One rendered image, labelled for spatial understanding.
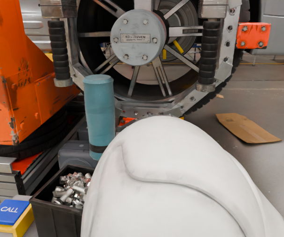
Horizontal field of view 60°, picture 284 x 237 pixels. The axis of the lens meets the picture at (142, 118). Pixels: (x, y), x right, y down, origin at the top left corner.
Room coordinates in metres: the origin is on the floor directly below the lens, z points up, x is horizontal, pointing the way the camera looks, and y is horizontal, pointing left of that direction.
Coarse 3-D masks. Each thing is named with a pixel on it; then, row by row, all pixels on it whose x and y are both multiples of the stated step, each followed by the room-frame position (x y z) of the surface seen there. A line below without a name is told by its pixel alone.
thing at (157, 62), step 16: (80, 0) 0.89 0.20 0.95; (96, 0) 0.89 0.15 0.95; (160, 0) 0.87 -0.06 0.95; (80, 16) 0.92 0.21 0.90; (96, 16) 1.11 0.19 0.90; (160, 16) 0.87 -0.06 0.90; (80, 32) 0.90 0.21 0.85; (96, 32) 0.90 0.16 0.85; (176, 32) 0.86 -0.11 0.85; (192, 32) 0.86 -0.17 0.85; (80, 48) 0.89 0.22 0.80; (96, 48) 1.05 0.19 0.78; (96, 64) 0.96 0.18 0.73; (112, 64) 0.89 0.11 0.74; (160, 64) 0.87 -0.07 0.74; (192, 64) 0.85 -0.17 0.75; (128, 80) 1.07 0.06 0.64; (160, 80) 0.87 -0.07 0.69; (176, 80) 1.04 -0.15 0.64; (192, 80) 0.88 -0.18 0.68; (128, 96) 0.88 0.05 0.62; (144, 96) 0.91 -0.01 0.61; (160, 96) 0.89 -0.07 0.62; (176, 96) 0.84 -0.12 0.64
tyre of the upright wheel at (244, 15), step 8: (248, 0) 0.82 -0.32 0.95; (240, 8) 0.82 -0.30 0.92; (248, 8) 0.82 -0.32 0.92; (240, 16) 0.82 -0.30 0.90; (248, 16) 0.82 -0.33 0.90; (240, 56) 0.82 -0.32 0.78; (232, 64) 0.82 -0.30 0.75; (232, 72) 0.82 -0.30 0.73; (224, 80) 0.82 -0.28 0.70; (80, 88) 0.88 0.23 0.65; (216, 88) 0.82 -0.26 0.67; (208, 96) 0.83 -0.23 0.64; (200, 104) 0.83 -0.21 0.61
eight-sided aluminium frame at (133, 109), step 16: (240, 0) 0.73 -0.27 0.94; (224, 32) 0.74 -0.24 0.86; (224, 48) 0.74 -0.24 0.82; (80, 64) 0.85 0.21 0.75; (224, 64) 0.74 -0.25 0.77; (80, 80) 0.80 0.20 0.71; (192, 96) 0.75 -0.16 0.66; (128, 112) 0.78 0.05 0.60; (144, 112) 0.77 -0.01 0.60; (160, 112) 0.76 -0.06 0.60; (176, 112) 0.75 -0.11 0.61
